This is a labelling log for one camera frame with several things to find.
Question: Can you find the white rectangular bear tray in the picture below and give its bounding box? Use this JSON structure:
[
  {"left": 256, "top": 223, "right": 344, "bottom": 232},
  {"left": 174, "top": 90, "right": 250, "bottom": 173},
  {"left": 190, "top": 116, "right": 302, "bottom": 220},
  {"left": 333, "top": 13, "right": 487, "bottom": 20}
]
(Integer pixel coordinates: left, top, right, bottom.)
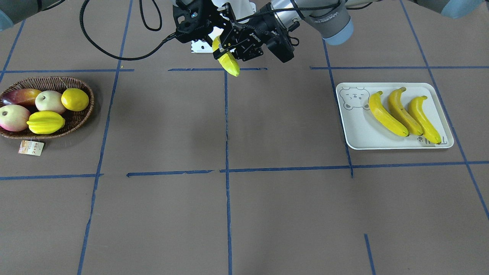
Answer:
[{"left": 336, "top": 82, "right": 455, "bottom": 150}]

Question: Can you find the pink white peach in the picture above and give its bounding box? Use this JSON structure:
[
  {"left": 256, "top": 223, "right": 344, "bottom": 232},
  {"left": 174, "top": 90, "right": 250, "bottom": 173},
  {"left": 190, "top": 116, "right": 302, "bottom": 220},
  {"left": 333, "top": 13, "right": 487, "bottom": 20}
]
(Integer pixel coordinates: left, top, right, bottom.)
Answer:
[{"left": 0, "top": 105, "right": 31, "bottom": 132}]

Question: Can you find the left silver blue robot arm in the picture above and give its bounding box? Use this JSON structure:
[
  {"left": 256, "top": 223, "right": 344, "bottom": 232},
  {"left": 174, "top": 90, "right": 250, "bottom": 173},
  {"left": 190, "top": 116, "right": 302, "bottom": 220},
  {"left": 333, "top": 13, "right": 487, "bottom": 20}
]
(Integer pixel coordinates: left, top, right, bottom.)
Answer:
[{"left": 213, "top": 0, "right": 362, "bottom": 63}]

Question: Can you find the brown wicker basket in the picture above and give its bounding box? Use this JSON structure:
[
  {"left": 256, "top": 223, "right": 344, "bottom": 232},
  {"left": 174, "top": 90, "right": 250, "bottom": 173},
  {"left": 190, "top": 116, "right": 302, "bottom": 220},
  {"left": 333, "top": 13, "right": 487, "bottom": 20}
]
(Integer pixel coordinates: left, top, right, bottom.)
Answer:
[{"left": 1, "top": 76, "right": 96, "bottom": 140}]

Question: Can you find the yellow lemon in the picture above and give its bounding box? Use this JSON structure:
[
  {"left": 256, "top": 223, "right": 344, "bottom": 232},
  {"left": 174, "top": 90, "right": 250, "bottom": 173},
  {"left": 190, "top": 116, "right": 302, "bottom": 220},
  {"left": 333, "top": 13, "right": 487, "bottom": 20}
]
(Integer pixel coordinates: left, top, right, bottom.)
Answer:
[{"left": 61, "top": 88, "right": 89, "bottom": 112}]

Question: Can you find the yellow green starfruit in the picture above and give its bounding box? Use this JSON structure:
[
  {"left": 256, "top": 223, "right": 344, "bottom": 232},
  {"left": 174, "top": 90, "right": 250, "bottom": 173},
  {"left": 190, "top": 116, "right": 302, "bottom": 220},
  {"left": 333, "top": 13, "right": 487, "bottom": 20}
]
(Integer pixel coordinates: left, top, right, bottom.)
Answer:
[{"left": 26, "top": 111, "right": 66, "bottom": 134}]

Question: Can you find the dark red plum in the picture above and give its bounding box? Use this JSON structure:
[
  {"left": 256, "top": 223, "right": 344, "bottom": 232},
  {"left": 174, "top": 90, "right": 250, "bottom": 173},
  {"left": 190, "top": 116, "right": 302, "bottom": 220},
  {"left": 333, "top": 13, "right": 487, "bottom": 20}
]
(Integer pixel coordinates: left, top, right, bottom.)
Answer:
[{"left": 1, "top": 88, "right": 42, "bottom": 107}]

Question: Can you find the white pale apple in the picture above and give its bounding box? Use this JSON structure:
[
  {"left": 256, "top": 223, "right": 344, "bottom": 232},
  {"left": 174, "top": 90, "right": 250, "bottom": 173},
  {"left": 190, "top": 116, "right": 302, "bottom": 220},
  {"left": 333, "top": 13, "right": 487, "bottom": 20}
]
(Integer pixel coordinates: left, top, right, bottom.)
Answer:
[{"left": 35, "top": 90, "right": 67, "bottom": 115}]

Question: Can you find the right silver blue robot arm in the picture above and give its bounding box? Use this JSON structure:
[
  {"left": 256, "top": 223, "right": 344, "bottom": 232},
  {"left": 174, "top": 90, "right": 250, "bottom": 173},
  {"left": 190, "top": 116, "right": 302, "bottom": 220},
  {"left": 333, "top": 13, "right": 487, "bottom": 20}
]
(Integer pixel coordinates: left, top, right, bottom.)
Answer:
[{"left": 0, "top": 0, "right": 253, "bottom": 43}]

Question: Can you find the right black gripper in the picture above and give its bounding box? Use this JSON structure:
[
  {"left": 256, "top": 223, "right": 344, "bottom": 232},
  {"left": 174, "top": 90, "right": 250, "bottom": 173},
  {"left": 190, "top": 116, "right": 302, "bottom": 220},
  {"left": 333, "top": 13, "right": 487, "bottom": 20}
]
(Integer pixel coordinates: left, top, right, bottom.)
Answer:
[{"left": 173, "top": 0, "right": 237, "bottom": 43}]

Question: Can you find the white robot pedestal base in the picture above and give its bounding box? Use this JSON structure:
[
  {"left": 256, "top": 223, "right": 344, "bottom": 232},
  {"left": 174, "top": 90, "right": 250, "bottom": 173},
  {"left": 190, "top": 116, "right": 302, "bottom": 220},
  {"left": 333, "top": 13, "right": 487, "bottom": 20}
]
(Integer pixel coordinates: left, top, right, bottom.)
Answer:
[{"left": 191, "top": 0, "right": 257, "bottom": 53}]

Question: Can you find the paper price tag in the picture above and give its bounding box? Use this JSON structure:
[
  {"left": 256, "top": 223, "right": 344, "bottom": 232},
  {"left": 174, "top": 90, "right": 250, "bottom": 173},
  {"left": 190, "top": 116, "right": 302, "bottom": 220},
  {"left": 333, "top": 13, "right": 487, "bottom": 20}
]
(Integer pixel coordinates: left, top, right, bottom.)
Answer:
[{"left": 18, "top": 140, "right": 45, "bottom": 156}]

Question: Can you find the yellow banana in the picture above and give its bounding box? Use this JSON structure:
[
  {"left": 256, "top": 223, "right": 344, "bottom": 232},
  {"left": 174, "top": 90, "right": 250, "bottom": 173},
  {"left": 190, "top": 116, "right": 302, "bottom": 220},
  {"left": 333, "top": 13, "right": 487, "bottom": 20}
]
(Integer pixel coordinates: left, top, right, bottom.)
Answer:
[
  {"left": 408, "top": 95, "right": 442, "bottom": 145},
  {"left": 387, "top": 87, "right": 424, "bottom": 136},
  {"left": 368, "top": 91, "right": 409, "bottom": 137},
  {"left": 212, "top": 36, "right": 240, "bottom": 77}
]

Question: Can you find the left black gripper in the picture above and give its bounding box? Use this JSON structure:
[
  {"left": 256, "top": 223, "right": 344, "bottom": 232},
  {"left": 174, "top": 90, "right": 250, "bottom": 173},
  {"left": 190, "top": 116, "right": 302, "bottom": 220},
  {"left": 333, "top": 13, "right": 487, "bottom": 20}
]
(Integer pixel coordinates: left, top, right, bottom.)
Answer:
[{"left": 213, "top": 15, "right": 295, "bottom": 63}]

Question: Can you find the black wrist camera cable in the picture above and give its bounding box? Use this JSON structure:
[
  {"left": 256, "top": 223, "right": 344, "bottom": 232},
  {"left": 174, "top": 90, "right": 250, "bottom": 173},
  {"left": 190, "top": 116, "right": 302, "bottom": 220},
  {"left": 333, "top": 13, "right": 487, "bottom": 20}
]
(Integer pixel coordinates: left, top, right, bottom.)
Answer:
[{"left": 79, "top": 0, "right": 180, "bottom": 61}]

